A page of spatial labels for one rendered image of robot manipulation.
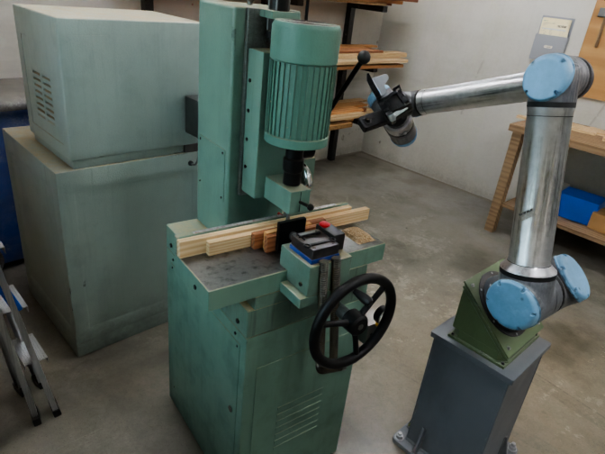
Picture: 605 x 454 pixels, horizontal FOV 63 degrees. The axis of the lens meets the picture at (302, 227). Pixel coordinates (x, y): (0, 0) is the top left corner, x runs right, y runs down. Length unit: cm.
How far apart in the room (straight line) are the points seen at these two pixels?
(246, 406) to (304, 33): 105
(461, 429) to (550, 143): 105
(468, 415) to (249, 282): 99
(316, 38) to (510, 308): 89
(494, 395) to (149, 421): 129
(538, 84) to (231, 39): 80
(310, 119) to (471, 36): 361
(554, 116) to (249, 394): 112
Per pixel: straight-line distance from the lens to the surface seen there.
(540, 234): 146
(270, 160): 146
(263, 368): 149
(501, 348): 173
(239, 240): 139
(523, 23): 461
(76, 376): 239
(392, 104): 152
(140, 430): 213
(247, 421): 161
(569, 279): 162
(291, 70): 127
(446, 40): 492
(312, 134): 130
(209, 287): 124
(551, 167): 143
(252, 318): 135
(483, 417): 189
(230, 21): 144
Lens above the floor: 159
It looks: 26 degrees down
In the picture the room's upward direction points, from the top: 7 degrees clockwise
